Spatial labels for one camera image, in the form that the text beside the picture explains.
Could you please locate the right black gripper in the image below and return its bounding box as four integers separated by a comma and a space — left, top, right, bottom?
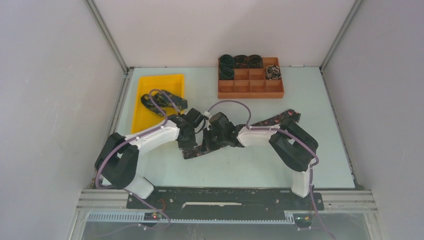
199, 127, 226, 154

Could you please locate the dark floral red-dotted tie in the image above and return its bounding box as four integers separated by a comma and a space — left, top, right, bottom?
182, 109, 301, 160

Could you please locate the white-patterned tie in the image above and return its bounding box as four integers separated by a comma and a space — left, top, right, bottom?
265, 64, 282, 80

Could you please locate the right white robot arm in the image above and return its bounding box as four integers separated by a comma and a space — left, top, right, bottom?
201, 112, 319, 209

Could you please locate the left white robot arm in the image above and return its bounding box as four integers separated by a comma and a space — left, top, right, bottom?
94, 108, 205, 208

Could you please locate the dark gold-patterned folded tie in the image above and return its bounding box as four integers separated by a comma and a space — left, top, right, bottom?
140, 90, 188, 117

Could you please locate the yellow plastic bin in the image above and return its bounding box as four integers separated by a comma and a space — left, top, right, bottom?
131, 74, 185, 134

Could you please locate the orange compartment tray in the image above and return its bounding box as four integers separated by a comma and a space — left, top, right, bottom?
217, 56, 285, 99

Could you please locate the rolled dark red-patterned tie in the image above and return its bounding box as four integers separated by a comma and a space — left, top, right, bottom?
233, 55, 249, 69

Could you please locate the rolled dark gold-patterned tie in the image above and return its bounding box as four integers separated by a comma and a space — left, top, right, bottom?
248, 54, 263, 69

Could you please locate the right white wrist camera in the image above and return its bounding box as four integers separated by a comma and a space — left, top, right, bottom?
203, 111, 213, 121

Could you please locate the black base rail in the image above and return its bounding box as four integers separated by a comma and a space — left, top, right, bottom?
145, 187, 325, 222

